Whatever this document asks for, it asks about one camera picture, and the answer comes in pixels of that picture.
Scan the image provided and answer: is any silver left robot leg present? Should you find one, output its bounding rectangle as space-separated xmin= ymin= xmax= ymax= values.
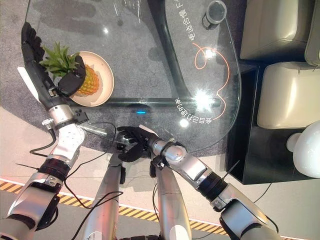
xmin=81 ymin=151 xmax=127 ymax=240

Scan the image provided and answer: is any round beige plate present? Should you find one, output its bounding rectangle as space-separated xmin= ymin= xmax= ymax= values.
xmin=66 ymin=51 xmax=115 ymax=108

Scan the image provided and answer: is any black curved table frame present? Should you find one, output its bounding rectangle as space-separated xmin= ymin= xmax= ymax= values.
xmin=107 ymin=0 xmax=222 ymax=107

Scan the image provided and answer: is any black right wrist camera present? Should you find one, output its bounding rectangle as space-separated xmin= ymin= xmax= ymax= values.
xmin=149 ymin=156 xmax=168 ymax=179

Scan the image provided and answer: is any glass table with printed lettering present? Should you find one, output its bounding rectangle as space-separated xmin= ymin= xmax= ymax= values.
xmin=23 ymin=0 xmax=242 ymax=154

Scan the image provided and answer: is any dark cup with handle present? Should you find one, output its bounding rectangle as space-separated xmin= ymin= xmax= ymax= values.
xmin=201 ymin=0 xmax=228 ymax=30

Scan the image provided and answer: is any yellow pineapple with green crown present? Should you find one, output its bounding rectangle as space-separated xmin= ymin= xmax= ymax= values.
xmin=39 ymin=41 xmax=101 ymax=98

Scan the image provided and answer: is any silver robot leg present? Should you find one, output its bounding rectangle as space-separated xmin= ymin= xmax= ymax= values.
xmin=81 ymin=151 xmax=127 ymax=240
xmin=149 ymin=159 xmax=193 ymax=240

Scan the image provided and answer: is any beige sofa cushion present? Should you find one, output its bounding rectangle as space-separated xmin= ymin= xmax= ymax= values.
xmin=239 ymin=0 xmax=312 ymax=61
xmin=304 ymin=0 xmax=320 ymax=68
xmin=256 ymin=61 xmax=320 ymax=130

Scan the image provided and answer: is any grey carpet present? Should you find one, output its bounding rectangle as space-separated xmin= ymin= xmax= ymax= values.
xmin=0 ymin=0 xmax=242 ymax=161

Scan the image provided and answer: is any black cable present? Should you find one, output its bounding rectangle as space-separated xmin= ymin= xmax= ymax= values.
xmin=29 ymin=124 xmax=60 ymax=155
xmin=251 ymin=181 xmax=274 ymax=204
xmin=63 ymin=121 xmax=120 ymax=185

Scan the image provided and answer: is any silver right robot leg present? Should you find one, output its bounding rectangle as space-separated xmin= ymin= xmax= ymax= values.
xmin=149 ymin=159 xmax=193 ymax=240

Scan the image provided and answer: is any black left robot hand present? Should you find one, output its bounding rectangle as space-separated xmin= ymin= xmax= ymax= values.
xmin=16 ymin=21 xmax=87 ymax=110

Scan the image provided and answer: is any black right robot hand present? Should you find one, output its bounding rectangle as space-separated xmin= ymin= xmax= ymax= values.
xmin=115 ymin=124 xmax=159 ymax=163

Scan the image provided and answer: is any black side table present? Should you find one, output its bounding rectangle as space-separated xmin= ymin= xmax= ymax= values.
xmin=225 ymin=64 xmax=320 ymax=186

